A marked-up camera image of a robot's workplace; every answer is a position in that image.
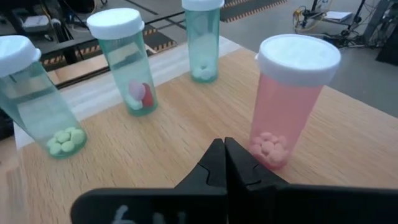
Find pink pill bottle white cap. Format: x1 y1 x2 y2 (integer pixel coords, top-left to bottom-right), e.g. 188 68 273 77
248 33 342 171

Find yellow cable bundle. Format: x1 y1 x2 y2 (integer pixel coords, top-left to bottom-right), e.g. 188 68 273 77
292 6 315 32

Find green bottle with mixed pills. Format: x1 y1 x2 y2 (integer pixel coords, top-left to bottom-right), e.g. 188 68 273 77
86 7 159 118

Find black mat hazard stripes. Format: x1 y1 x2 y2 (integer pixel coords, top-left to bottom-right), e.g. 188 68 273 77
220 0 289 23

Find wooden shelf black metal frame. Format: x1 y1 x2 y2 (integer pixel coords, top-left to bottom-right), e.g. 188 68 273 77
0 34 398 224

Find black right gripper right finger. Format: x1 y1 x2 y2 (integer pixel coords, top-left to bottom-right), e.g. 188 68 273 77
224 136 398 224

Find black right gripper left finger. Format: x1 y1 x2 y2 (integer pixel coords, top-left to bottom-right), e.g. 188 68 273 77
70 138 228 224

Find white paper stack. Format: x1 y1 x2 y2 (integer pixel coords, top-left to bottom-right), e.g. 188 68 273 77
323 11 354 23

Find green bottle with white tablets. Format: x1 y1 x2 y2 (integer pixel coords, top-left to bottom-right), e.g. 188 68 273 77
181 0 225 84

